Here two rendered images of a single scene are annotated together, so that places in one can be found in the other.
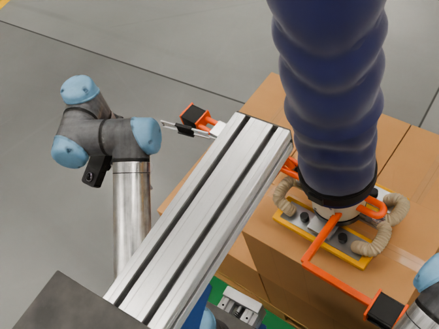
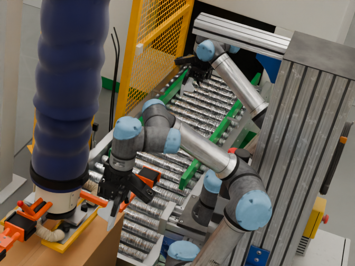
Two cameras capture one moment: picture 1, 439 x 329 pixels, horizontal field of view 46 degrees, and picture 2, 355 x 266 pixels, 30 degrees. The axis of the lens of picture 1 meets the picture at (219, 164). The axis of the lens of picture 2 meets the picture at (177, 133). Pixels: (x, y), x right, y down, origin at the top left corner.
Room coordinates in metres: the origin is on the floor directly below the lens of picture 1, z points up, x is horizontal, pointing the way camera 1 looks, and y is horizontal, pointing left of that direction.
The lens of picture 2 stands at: (1.74, 1.55, 2.88)
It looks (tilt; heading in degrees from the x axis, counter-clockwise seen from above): 33 degrees down; 231
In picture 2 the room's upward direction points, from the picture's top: 12 degrees clockwise
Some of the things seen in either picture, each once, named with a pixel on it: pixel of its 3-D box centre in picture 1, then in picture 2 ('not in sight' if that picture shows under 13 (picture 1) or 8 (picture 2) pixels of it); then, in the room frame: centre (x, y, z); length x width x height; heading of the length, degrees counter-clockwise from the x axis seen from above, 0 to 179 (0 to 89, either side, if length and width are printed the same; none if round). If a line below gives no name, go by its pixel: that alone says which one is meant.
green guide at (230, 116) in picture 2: not in sight; (230, 124); (-0.90, -1.22, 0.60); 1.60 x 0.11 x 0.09; 36
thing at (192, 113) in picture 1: (195, 117); not in sight; (1.29, 0.02, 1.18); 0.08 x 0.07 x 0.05; 35
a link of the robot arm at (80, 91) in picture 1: (85, 102); (127, 137); (0.86, 0.23, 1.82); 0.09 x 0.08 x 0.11; 156
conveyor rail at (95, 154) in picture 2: not in sight; (126, 130); (-0.26, -1.49, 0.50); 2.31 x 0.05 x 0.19; 36
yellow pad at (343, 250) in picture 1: (323, 229); (75, 219); (0.73, -0.24, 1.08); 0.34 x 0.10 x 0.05; 35
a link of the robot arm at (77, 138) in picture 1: (81, 138); (159, 136); (0.76, 0.25, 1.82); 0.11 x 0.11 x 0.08; 66
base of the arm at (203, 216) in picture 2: not in sight; (210, 207); (0.15, -0.10, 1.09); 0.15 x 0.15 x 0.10
